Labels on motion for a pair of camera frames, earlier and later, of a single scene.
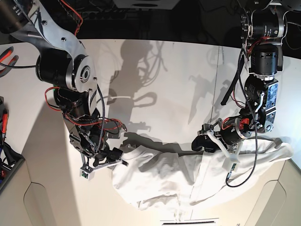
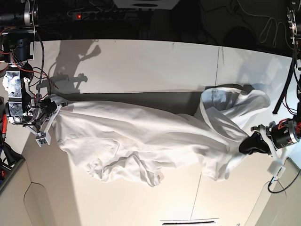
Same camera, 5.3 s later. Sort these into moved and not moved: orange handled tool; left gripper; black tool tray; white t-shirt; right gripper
Moved: left gripper; right gripper; white t-shirt
Not moved: black tool tray; orange handled tool
